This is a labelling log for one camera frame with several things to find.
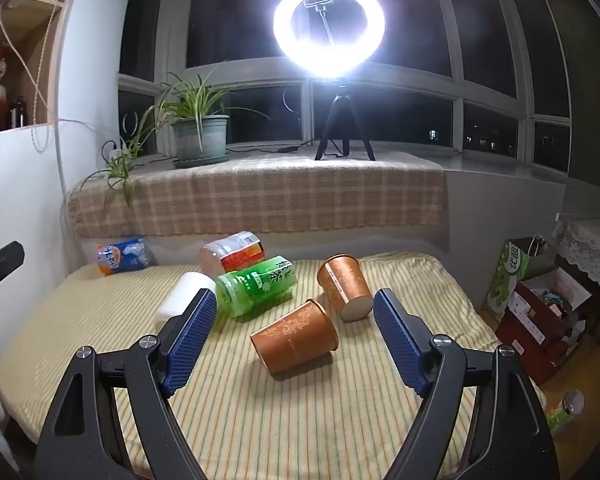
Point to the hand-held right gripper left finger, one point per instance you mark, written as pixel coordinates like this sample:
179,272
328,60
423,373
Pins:
192,340

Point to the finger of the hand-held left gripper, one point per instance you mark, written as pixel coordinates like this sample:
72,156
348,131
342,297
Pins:
5,257

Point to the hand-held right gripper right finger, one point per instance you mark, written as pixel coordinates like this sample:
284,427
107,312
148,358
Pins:
397,340

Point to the orange patterned paper cup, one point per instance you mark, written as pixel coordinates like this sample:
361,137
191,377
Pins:
295,335
342,282

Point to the green plastic tea bottle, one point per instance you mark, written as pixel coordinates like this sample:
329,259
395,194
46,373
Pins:
255,285

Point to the blue orange label plastic bottle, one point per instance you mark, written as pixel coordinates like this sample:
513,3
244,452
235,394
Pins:
122,256

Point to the yellow striped bed sheet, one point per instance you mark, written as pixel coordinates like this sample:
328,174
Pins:
280,410

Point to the red cardboard box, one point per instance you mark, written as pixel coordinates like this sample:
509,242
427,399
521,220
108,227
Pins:
525,340

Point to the green printed shopping bag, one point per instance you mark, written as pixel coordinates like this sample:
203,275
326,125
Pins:
510,270

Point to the dark glass bottle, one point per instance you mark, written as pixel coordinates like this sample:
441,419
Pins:
17,112

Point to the white power adapter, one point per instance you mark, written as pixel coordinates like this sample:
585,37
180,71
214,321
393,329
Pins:
116,150

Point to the beige plaid blanket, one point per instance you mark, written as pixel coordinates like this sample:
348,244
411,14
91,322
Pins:
280,195

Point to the small plastic bottle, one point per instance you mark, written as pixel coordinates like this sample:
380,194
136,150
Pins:
567,410

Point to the wooden shelf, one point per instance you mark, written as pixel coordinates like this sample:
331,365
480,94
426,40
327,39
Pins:
40,60

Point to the spider plant in green pot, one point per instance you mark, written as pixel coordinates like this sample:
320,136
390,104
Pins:
200,135

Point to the white lace cloth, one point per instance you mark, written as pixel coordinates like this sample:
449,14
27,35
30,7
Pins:
595,245

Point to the black tripod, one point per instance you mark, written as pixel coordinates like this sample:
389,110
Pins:
341,110

